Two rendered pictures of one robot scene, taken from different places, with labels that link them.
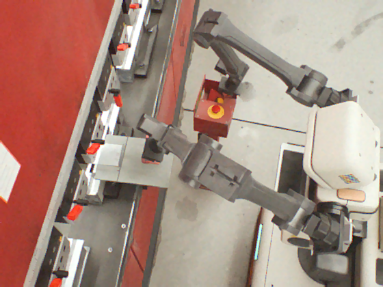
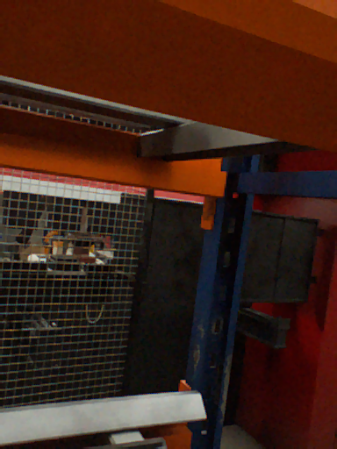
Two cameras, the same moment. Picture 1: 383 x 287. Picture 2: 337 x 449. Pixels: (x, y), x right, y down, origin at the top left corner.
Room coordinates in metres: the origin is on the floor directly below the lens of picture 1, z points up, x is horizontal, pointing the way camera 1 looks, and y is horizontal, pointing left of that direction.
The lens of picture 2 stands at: (2.05, 2.17, 1.32)
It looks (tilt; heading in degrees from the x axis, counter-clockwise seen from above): 3 degrees down; 229
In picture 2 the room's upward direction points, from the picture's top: 7 degrees clockwise
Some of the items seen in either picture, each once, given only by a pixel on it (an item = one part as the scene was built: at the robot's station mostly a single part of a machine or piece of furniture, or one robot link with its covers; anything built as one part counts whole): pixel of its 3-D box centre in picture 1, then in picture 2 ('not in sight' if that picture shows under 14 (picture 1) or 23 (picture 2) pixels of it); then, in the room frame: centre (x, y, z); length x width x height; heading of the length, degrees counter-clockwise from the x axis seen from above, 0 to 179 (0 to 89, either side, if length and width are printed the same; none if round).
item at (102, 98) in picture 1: (96, 81); (103, 217); (0.87, 0.31, 1.21); 0.15 x 0.09 x 0.17; 171
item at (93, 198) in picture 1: (103, 152); not in sight; (0.75, 0.33, 0.92); 0.39 x 0.06 x 0.10; 171
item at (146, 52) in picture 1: (146, 50); not in sight; (1.28, 0.18, 0.89); 0.30 x 0.05 x 0.03; 171
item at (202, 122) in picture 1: (215, 106); not in sight; (1.06, -0.12, 0.75); 0.20 x 0.16 x 0.18; 163
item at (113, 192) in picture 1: (119, 160); not in sight; (0.73, 0.28, 0.89); 0.30 x 0.05 x 0.03; 171
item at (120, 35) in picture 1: (110, 37); (64, 214); (1.07, 0.28, 1.21); 0.15 x 0.09 x 0.17; 171
